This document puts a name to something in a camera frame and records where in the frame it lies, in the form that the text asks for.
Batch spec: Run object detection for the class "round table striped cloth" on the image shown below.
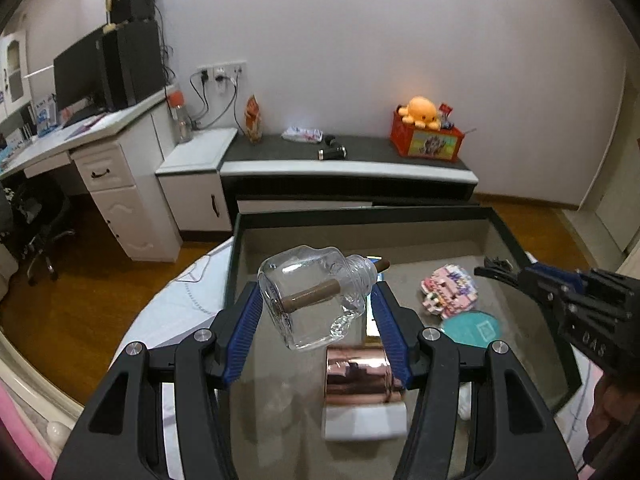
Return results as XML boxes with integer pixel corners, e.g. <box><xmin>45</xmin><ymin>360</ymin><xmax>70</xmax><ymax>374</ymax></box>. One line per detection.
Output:
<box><xmin>119</xmin><ymin>240</ymin><xmax>602</xmax><ymax>466</ymax></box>

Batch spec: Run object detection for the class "person right hand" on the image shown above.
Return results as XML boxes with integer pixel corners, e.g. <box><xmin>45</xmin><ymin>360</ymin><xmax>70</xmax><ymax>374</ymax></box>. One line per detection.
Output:
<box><xmin>582</xmin><ymin>375</ymin><xmax>639</xmax><ymax>469</ymax></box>

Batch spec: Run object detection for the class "black computer monitor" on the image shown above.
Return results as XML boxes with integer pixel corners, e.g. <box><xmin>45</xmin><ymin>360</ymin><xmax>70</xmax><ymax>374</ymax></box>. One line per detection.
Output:
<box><xmin>53</xmin><ymin>27</ymin><xmax>106</xmax><ymax>114</ymax></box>

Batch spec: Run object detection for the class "low black white cabinet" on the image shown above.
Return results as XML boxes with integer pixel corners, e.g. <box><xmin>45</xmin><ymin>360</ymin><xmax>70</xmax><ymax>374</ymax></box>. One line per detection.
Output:
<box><xmin>220</xmin><ymin>136</ymin><xmax>478</xmax><ymax>214</ymax></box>

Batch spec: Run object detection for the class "white desk with drawers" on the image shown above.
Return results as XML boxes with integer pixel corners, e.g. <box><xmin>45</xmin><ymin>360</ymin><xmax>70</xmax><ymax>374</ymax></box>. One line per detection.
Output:
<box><xmin>1</xmin><ymin>90</ymin><xmax>182</xmax><ymax>262</ymax></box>

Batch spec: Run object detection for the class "black office chair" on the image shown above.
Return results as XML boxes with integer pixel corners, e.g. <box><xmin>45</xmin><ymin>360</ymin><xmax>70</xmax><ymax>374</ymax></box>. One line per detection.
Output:
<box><xmin>1</xmin><ymin>174</ymin><xmax>76</xmax><ymax>286</ymax></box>

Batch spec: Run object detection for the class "rose gold white box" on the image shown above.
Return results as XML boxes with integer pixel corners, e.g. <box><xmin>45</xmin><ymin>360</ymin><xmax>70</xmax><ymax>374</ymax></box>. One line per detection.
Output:
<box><xmin>322</xmin><ymin>346</ymin><xmax>408</xmax><ymax>442</ymax></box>

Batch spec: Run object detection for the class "white packet on cabinet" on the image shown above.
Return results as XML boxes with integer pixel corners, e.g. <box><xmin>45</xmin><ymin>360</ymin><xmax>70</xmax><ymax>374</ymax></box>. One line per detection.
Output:
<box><xmin>281</xmin><ymin>127</ymin><xmax>323</xmax><ymax>144</ymax></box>

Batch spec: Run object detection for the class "teal oval case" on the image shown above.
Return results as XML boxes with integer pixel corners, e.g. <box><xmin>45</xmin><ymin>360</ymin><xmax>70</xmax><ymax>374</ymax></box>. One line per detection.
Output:
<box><xmin>440</xmin><ymin>310</ymin><xmax>502</xmax><ymax>349</ymax></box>

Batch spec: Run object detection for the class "white glass door cabinet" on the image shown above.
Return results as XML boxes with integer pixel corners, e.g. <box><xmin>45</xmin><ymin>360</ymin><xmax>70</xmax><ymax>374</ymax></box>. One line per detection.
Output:
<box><xmin>0</xmin><ymin>30</ymin><xmax>32</xmax><ymax>120</ymax></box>

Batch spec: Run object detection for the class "blue gold slim box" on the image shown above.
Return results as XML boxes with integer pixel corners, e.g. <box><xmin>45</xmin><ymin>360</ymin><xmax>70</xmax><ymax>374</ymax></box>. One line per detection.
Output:
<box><xmin>363</xmin><ymin>256</ymin><xmax>390</xmax><ymax>344</ymax></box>

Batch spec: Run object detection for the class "black speaker on tower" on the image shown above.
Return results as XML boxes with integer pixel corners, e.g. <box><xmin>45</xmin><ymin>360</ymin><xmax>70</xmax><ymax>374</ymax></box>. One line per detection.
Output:
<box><xmin>110</xmin><ymin>0</ymin><xmax>155</xmax><ymax>24</ymax></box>

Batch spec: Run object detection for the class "black computer tower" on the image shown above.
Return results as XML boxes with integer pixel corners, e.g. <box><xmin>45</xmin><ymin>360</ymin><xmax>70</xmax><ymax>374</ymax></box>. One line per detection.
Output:
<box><xmin>96</xmin><ymin>20</ymin><xmax>165</xmax><ymax>112</ymax></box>

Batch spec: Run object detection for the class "clear glass bottle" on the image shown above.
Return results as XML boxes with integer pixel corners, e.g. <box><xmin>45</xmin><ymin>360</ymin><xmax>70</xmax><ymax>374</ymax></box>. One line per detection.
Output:
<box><xmin>257</xmin><ymin>245</ymin><xmax>390</xmax><ymax>351</ymax></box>

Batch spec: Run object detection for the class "small snack bag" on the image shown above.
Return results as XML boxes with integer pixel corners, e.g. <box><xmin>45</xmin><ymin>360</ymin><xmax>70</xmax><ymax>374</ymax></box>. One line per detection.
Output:
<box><xmin>244</xmin><ymin>94</ymin><xmax>262</xmax><ymax>144</ymax></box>

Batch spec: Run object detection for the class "white small side cabinet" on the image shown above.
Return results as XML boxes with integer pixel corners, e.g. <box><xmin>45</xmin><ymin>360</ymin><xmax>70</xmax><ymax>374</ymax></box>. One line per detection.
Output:
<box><xmin>155</xmin><ymin>128</ymin><xmax>238</xmax><ymax>232</ymax></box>

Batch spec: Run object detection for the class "plastic bottle orange cap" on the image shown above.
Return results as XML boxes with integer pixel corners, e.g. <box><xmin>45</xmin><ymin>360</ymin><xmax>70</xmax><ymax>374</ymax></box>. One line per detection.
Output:
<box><xmin>167</xmin><ymin>90</ymin><xmax>193</xmax><ymax>144</ymax></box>

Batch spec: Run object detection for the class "red storage crate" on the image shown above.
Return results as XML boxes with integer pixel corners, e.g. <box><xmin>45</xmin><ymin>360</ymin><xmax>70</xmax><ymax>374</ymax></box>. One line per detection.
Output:
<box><xmin>390</xmin><ymin>112</ymin><xmax>465</xmax><ymax>162</ymax></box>

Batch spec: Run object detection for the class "wall power strip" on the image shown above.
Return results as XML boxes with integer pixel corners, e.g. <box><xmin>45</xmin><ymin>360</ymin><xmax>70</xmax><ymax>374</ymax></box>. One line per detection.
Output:
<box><xmin>196</xmin><ymin>61</ymin><xmax>247</xmax><ymax>81</ymax></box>

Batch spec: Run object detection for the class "orange octopus plush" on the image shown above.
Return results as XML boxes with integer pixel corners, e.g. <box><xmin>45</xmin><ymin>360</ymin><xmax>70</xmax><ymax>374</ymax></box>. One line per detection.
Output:
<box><xmin>397</xmin><ymin>96</ymin><xmax>440</xmax><ymax>130</ymax></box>

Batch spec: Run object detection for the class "pink bedding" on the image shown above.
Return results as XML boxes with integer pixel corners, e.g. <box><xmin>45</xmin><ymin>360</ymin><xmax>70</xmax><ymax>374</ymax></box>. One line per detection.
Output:
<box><xmin>1</xmin><ymin>387</ymin><xmax>54</xmax><ymax>479</ymax></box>

